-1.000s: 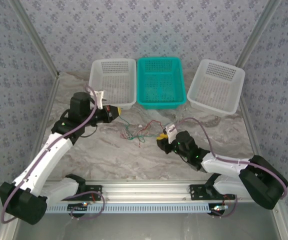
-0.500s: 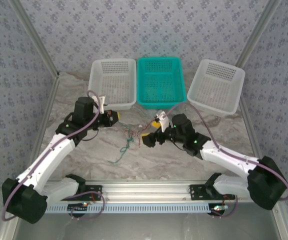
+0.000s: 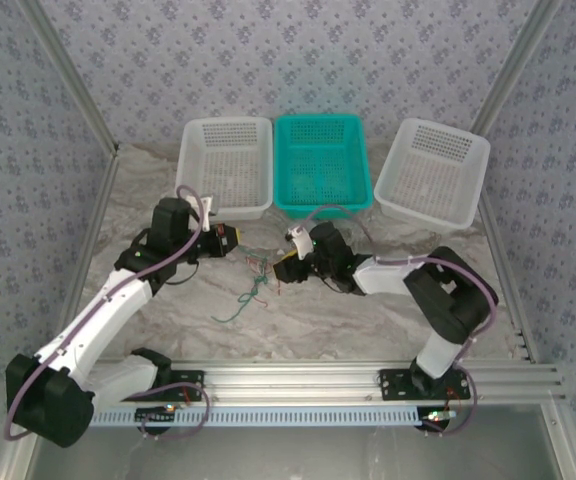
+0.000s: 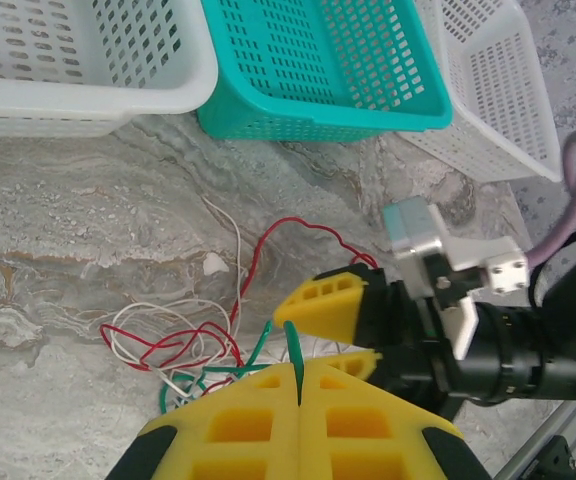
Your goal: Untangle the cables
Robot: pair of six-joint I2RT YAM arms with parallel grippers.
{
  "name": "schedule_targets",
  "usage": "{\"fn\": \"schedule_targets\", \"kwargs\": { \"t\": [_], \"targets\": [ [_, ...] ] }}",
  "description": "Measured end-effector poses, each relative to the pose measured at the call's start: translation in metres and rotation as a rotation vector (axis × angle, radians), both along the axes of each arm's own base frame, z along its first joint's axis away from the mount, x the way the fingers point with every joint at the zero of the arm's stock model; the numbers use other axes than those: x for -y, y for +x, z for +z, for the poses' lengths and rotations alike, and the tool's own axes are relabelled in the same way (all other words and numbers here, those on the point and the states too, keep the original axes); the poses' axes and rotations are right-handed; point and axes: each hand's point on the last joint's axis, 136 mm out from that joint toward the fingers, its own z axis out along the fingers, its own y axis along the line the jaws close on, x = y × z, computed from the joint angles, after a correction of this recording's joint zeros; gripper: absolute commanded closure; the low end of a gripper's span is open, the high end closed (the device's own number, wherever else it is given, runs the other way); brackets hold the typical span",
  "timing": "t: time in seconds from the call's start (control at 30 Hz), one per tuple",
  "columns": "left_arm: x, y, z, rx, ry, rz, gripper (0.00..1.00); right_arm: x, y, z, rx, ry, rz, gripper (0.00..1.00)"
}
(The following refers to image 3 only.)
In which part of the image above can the thin red cable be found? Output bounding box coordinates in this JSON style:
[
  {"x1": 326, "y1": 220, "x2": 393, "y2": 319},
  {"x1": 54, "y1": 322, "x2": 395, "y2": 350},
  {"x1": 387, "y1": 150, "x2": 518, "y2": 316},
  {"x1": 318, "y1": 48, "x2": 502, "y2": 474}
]
[{"x1": 245, "y1": 244, "x2": 282, "y2": 296}]

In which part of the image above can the thin green cable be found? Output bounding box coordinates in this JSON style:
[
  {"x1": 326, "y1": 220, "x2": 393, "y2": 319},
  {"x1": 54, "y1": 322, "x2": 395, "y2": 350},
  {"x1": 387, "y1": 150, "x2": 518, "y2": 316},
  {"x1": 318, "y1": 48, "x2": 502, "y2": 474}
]
[{"x1": 211, "y1": 257, "x2": 274, "y2": 324}]

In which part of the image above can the white perforated plastic basket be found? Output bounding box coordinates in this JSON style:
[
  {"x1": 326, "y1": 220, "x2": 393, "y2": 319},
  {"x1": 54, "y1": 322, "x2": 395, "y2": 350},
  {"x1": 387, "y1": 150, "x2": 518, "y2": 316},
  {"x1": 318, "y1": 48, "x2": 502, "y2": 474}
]
[
  {"x1": 172, "y1": 117, "x2": 274, "y2": 223},
  {"x1": 373, "y1": 117, "x2": 492, "y2": 231}
]

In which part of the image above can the teal perforated plastic basket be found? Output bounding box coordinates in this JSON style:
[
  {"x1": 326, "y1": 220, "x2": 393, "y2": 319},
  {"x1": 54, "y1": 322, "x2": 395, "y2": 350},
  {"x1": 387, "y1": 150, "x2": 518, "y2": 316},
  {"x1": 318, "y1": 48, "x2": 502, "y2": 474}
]
[{"x1": 272, "y1": 113, "x2": 374, "y2": 220}]

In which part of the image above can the grey metal panel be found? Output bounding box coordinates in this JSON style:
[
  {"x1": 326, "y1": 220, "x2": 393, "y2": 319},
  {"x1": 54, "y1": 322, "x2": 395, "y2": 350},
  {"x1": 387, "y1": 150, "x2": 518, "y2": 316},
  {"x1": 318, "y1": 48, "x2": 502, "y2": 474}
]
[{"x1": 27, "y1": 403, "x2": 562, "y2": 480}]

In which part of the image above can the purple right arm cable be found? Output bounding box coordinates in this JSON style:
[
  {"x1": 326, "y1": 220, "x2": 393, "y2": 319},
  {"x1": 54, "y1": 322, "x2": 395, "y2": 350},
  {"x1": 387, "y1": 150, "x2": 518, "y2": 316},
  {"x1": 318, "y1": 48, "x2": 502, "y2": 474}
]
[{"x1": 303, "y1": 204, "x2": 500, "y2": 437}]

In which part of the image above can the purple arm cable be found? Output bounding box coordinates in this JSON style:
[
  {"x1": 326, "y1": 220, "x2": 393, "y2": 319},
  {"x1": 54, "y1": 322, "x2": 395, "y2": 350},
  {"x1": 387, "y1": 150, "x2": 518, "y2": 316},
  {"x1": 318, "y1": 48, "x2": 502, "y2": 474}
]
[
  {"x1": 303, "y1": 204, "x2": 500, "y2": 437},
  {"x1": 3, "y1": 184, "x2": 213, "y2": 442}
]

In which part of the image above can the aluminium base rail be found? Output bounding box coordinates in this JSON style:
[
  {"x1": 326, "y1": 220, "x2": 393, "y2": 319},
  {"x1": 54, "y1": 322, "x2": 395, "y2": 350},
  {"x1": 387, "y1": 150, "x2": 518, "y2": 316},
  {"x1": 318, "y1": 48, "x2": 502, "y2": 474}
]
[{"x1": 95, "y1": 357, "x2": 568, "y2": 405}]

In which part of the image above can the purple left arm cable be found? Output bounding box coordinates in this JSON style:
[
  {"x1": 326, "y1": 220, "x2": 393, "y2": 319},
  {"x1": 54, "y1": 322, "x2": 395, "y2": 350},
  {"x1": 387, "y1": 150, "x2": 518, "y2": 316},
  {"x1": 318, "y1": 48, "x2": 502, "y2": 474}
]
[{"x1": 3, "y1": 184, "x2": 213, "y2": 442}]

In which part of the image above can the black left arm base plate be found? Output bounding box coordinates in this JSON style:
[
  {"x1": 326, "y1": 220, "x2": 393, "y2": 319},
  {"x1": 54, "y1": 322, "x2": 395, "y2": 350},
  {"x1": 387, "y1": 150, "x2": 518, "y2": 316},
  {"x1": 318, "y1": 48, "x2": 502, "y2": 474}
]
[{"x1": 122, "y1": 368, "x2": 205, "y2": 402}]

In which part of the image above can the white slotted cable duct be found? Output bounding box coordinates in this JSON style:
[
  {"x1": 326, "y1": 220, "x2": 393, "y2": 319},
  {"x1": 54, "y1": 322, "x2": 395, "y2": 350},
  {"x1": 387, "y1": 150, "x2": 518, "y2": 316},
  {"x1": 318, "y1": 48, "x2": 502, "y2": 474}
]
[{"x1": 90, "y1": 405, "x2": 432, "y2": 429}]

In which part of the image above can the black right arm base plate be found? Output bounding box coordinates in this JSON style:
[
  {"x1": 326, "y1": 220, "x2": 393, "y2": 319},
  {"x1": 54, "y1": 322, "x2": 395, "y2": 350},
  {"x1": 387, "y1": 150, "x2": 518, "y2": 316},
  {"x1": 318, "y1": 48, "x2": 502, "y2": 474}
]
[{"x1": 378, "y1": 368, "x2": 471, "y2": 401}]

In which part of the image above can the aluminium frame post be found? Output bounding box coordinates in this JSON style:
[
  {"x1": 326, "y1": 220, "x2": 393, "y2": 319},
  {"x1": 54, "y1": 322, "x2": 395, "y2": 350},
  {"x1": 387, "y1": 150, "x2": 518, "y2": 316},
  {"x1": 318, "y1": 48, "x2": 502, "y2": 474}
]
[
  {"x1": 469, "y1": 0, "x2": 569, "y2": 135},
  {"x1": 20, "y1": 0, "x2": 119, "y2": 154}
]

